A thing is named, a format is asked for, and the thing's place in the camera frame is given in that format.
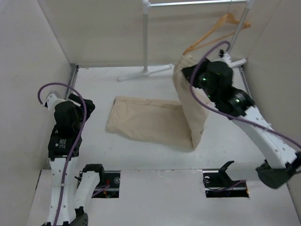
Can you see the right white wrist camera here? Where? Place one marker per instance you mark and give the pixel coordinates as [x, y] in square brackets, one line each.
[226, 58]

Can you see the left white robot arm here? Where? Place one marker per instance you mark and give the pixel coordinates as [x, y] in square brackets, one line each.
[70, 194]

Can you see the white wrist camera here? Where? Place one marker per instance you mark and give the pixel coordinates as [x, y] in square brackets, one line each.
[226, 58]
[53, 98]

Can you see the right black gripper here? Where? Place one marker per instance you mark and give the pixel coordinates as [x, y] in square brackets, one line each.
[202, 66]

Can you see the wooden clothes hanger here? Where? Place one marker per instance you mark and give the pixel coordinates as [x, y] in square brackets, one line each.
[218, 30]

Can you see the beige trousers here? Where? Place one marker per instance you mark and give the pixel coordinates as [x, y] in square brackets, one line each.
[178, 123]

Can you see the white clothes rack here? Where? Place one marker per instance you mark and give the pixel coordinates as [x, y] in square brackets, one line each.
[146, 5]

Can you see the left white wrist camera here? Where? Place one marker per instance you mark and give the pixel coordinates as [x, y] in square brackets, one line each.
[53, 98]

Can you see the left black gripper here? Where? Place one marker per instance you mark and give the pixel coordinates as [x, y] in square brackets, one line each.
[79, 100]

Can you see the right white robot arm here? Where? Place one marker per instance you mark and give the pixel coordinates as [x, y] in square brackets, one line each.
[282, 162]

